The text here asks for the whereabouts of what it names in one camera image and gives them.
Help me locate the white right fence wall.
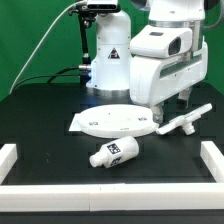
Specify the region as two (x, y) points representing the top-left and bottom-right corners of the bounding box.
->
(200, 141), (224, 183)

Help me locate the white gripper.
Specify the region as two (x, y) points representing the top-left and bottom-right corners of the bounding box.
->
(130, 42), (208, 123)

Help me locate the black cable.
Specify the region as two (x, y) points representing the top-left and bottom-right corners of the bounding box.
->
(13, 66), (88, 92)

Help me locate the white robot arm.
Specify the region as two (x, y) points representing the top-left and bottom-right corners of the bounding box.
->
(87, 0), (224, 122)

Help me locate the white round table top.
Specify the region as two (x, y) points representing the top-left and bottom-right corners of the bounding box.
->
(78, 104), (158, 138)

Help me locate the white marker sheet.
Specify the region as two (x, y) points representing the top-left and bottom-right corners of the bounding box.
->
(69, 113), (81, 132)

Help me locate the white cable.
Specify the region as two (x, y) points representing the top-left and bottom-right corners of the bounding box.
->
(8, 0), (87, 95)

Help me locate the white fence wall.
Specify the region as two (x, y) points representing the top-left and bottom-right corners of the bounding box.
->
(200, 141), (224, 183)
(0, 144), (18, 185)
(0, 183), (224, 212)

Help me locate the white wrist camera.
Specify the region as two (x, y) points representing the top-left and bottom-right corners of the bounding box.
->
(130, 25), (192, 58)

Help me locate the white table base part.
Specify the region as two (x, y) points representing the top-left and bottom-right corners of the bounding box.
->
(156, 103), (212, 135)

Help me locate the black camera stand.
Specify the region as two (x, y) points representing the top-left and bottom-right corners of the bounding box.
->
(68, 0), (121, 86)

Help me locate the white front fence wall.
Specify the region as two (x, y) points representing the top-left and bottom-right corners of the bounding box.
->
(0, 183), (224, 212)

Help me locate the white left fence wall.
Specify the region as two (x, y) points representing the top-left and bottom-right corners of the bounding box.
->
(0, 144), (18, 185)

